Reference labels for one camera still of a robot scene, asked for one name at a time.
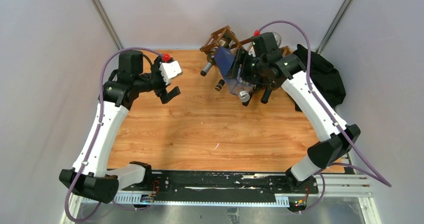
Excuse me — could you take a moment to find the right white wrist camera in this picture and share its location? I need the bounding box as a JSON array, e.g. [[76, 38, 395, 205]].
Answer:
[[248, 45, 256, 57]]

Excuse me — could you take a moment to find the dark wine bottle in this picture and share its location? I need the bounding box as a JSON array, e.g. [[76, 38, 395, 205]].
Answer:
[[260, 86, 273, 104], [241, 91, 254, 107]]

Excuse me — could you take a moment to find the black cloth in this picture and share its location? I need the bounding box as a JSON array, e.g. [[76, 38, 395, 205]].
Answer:
[[310, 51, 346, 109]]

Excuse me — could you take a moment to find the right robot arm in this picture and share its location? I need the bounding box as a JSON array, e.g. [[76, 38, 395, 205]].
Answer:
[[231, 32, 361, 193]]

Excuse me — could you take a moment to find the dark wine bottle left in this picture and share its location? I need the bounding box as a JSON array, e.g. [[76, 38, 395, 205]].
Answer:
[[241, 91, 254, 107]]

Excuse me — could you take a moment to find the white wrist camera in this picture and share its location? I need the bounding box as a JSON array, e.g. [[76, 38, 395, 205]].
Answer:
[[248, 45, 256, 57], [159, 60, 183, 85]]

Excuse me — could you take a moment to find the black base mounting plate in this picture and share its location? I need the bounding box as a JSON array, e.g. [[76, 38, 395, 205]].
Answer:
[[124, 170, 319, 206]]

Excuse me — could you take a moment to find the dark wine bottle right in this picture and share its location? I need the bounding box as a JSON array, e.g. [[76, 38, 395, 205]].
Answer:
[[260, 86, 273, 104]]

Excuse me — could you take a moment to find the purple cable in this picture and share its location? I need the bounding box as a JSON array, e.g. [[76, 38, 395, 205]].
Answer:
[[253, 20, 392, 213], [64, 47, 171, 224]]

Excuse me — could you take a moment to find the olive green wine bottle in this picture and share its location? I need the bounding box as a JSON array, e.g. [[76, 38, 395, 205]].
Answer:
[[200, 47, 218, 77]]

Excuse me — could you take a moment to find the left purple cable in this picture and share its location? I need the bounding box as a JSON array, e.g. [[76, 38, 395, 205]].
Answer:
[[64, 47, 171, 224]]

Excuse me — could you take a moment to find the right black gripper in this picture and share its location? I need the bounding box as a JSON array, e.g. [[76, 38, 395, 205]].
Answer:
[[224, 48, 267, 85]]

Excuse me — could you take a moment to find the clear bottle black cap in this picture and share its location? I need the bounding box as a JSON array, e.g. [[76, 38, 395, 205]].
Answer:
[[215, 79, 225, 92]]

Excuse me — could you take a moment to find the blue square glass bottle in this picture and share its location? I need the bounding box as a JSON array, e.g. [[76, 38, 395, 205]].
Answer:
[[215, 47, 254, 102]]

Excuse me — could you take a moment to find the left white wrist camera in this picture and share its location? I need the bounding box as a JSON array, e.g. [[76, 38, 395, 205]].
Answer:
[[159, 60, 183, 85]]

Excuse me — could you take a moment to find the brown wooden wine rack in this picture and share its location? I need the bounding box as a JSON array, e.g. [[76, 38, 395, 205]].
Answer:
[[199, 25, 294, 64]]

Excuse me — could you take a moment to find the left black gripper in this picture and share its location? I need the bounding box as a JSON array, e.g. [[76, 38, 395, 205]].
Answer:
[[134, 55, 181, 103]]

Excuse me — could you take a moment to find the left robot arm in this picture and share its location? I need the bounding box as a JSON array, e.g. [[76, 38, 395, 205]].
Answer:
[[59, 48, 183, 204]]

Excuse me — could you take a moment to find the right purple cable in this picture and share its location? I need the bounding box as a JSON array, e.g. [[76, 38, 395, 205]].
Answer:
[[253, 20, 392, 213]]

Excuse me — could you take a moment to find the clear glass bottle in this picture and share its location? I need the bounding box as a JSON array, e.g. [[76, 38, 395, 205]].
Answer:
[[272, 32, 282, 48]]

